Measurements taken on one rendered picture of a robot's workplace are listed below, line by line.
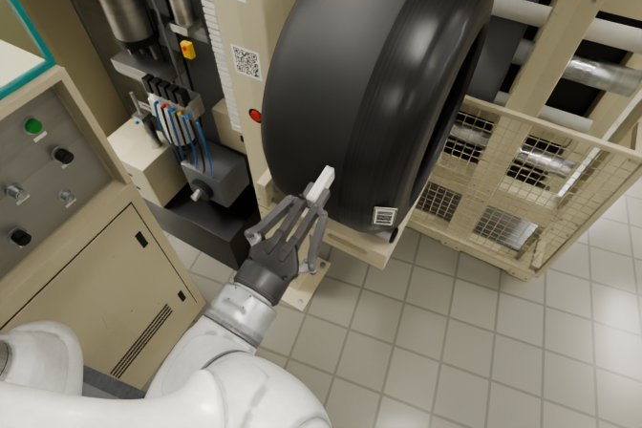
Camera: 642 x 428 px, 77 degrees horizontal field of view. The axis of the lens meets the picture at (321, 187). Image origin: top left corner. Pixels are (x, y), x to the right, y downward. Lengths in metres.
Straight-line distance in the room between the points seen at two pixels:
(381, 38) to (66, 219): 0.90
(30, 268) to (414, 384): 1.39
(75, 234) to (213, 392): 0.83
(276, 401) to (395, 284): 1.59
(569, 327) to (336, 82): 1.74
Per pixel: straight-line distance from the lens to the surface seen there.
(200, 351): 0.55
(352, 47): 0.65
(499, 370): 1.96
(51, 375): 0.93
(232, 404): 0.42
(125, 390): 1.24
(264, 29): 0.87
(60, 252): 1.18
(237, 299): 0.57
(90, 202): 1.23
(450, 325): 1.95
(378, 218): 0.74
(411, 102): 0.63
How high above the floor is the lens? 1.77
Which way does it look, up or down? 53 degrees down
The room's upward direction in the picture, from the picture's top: straight up
